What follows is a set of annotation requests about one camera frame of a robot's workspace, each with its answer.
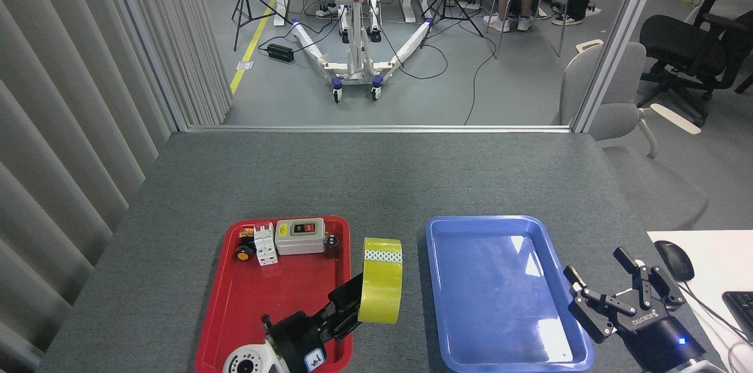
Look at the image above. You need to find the black keyboard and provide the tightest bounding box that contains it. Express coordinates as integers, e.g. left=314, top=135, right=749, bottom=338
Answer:
left=722, top=291, right=753, bottom=343

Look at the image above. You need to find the white desk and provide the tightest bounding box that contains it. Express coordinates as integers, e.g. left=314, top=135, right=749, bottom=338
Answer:
left=647, top=230, right=753, bottom=373

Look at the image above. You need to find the red plastic tray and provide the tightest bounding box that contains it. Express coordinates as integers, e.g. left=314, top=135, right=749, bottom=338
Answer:
left=194, top=215, right=352, bottom=373

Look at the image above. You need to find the yellow tape roll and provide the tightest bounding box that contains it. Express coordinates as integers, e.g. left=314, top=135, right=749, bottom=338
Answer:
left=358, top=237, right=404, bottom=325

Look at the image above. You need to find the grey office chair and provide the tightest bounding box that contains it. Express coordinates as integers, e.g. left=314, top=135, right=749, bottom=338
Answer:
left=552, top=39, right=709, bottom=231

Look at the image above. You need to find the black computer mouse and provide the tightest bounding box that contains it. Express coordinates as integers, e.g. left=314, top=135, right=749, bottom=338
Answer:
left=654, top=240, right=695, bottom=282

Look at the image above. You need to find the silver frame post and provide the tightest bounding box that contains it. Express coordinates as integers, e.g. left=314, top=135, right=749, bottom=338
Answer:
left=571, top=0, right=671, bottom=134

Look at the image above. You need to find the black mouse cable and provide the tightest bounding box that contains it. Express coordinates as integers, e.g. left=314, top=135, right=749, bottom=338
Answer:
left=677, top=280, right=753, bottom=347

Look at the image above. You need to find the white circuit breaker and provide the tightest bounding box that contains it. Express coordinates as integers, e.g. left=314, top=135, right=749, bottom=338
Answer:
left=254, top=222, right=278, bottom=267

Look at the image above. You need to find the blue plastic tray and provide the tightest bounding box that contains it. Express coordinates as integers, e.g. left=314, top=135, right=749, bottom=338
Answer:
left=425, top=215, right=595, bottom=373

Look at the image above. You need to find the black office chair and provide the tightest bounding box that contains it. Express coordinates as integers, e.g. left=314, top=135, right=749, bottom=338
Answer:
left=638, top=0, right=753, bottom=126

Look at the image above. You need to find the grey push button switch box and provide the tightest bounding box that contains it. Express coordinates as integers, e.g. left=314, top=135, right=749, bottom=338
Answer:
left=274, top=218, right=326, bottom=256

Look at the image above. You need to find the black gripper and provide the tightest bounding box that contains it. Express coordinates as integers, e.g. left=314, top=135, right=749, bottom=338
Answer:
left=563, top=247, right=707, bottom=373
left=262, top=272, right=364, bottom=373

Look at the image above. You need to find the silver frame rail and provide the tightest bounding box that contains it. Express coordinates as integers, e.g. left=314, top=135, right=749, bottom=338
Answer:
left=187, top=124, right=572, bottom=134

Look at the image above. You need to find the black power adapter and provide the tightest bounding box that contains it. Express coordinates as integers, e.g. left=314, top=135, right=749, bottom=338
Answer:
left=266, top=43, right=295, bottom=64

